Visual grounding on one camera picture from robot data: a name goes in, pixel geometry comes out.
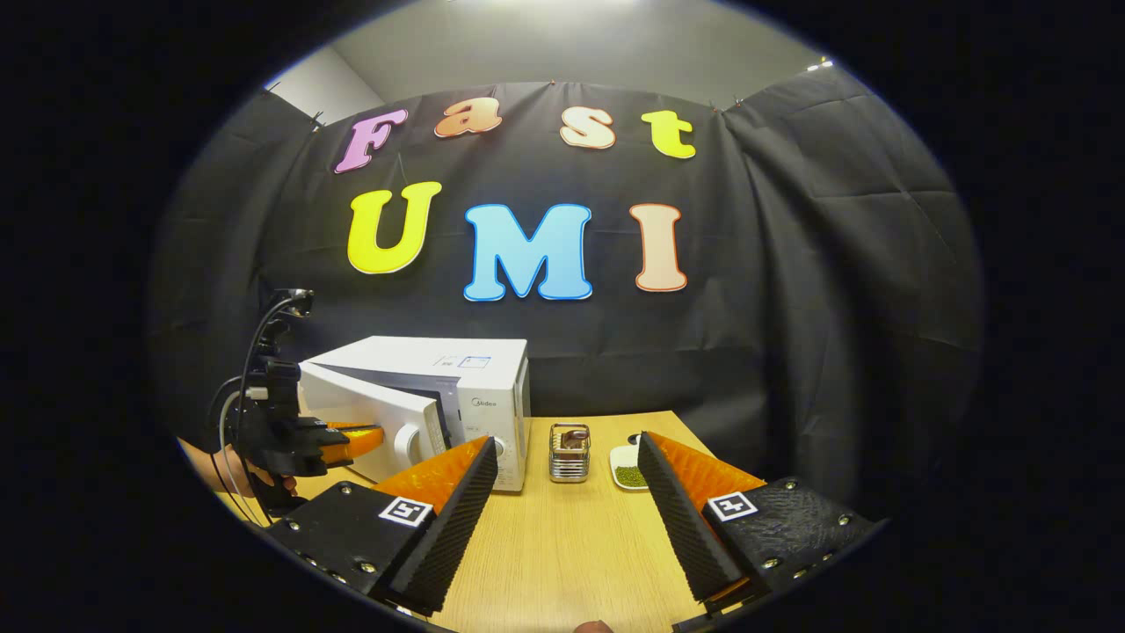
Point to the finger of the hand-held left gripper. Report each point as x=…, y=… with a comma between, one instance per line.
x=356, y=440

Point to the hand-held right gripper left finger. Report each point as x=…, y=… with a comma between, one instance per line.
x=448, y=536

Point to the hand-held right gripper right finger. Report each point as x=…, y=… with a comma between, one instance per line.
x=684, y=527

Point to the white microwave oven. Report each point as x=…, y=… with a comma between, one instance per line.
x=413, y=365

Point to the small white seasoning dish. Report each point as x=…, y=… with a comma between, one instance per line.
x=627, y=475

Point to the small ceiling light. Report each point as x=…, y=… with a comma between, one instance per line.
x=819, y=64

